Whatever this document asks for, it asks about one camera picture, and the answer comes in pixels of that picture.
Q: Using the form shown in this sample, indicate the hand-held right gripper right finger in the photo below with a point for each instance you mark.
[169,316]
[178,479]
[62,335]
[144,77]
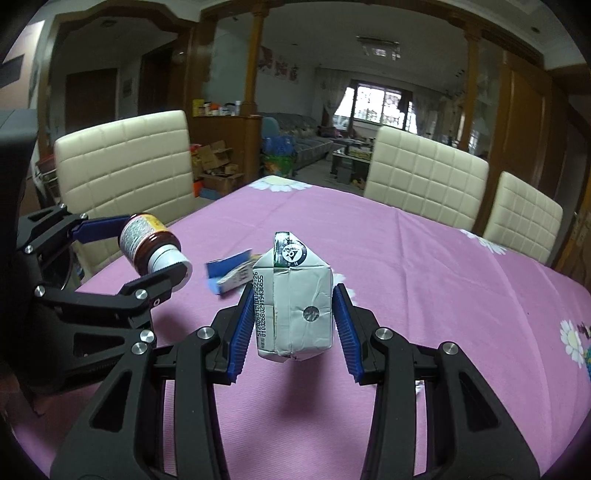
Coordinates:
[345,333]

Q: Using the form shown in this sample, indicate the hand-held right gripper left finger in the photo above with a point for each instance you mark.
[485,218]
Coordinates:
[242,333]

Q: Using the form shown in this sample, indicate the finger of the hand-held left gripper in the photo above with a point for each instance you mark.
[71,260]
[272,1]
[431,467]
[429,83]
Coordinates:
[101,228]
[152,282]

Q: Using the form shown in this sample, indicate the brown bottle white cap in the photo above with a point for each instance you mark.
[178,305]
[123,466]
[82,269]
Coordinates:
[147,244]

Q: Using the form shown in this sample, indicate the white milk carton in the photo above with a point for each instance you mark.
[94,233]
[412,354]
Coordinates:
[295,295]

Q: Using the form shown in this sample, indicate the torn blue paper box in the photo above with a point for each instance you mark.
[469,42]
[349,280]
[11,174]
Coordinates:
[221,270]

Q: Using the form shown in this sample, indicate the cream quilted dining chair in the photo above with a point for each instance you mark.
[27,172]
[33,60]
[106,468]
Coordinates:
[425,170]
[124,161]
[521,217]

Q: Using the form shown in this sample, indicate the purple flowered tablecloth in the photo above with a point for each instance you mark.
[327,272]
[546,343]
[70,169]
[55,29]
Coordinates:
[415,277]

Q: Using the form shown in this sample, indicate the pile of cardboard boxes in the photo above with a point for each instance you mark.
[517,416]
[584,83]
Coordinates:
[217,170]

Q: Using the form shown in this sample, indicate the dark wooden door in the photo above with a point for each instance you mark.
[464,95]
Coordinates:
[90,99]

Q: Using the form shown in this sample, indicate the row of small bottles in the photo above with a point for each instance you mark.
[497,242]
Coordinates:
[217,109]

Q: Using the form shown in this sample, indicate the coffee table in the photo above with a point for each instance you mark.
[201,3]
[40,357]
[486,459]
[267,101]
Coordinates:
[351,161]

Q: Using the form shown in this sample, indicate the colourful printed bag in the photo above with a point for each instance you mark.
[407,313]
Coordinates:
[278,159]

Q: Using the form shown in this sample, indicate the grey sofa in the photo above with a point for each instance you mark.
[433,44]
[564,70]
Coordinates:
[304,138]

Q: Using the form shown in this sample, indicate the wooden column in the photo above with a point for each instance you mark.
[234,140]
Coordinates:
[255,83]

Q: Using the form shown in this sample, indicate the barred window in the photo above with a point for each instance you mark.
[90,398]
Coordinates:
[378,104]

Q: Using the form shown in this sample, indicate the ceiling lamp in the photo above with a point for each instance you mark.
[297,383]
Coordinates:
[378,47]

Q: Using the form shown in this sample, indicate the wall picture stickers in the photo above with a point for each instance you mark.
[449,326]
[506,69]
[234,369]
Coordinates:
[277,64]

